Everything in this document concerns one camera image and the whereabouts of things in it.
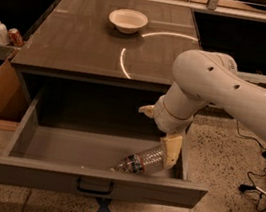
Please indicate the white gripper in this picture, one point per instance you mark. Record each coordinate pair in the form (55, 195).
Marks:
(170, 120)

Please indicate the clear plastic water bottle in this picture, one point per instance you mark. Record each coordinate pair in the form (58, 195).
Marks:
(146, 162)

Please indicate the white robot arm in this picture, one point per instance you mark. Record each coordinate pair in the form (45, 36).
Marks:
(201, 78)

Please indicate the grey open top drawer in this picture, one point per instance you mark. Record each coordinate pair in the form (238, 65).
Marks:
(68, 133)

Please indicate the white pump bottle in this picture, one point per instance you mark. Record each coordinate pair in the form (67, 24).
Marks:
(4, 36)

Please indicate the grey wooden cabinet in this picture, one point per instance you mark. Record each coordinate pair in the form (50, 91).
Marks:
(78, 45)

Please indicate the white paper bowl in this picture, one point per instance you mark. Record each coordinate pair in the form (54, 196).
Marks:
(128, 21)

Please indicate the brown cardboard box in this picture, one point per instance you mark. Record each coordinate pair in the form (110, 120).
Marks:
(13, 103)

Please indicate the red soda can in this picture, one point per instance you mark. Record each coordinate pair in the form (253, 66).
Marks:
(15, 37)

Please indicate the black drawer handle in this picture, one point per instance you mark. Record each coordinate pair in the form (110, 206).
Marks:
(94, 187)

